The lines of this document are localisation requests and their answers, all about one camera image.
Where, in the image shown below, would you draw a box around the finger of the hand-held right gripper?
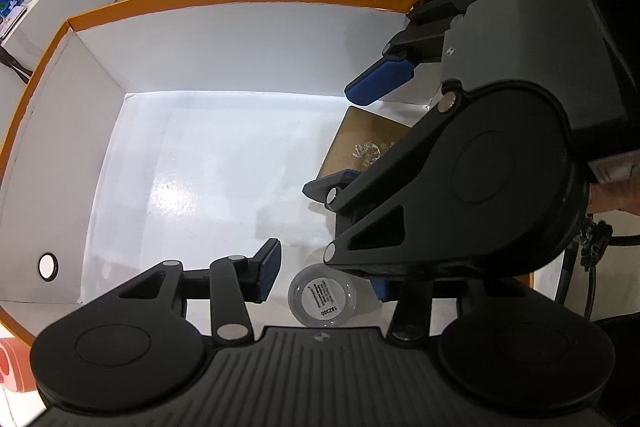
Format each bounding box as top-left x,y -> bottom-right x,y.
344,0 -> 476,106
302,79 -> 465,268

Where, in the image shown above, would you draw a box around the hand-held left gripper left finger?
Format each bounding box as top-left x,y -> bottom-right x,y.
82,238 -> 282,348

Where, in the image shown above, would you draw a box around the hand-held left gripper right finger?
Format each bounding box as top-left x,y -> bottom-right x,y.
372,277 -> 437,342

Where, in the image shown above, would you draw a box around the brown gold-print box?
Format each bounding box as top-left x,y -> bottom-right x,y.
317,106 -> 417,180

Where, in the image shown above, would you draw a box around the clear round jar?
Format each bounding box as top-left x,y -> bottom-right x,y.
287,263 -> 360,325

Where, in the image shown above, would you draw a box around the dark chair legs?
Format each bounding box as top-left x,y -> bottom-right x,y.
0,46 -> 32,84

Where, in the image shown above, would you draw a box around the black cable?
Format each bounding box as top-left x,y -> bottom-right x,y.
557,212 -> 640,320

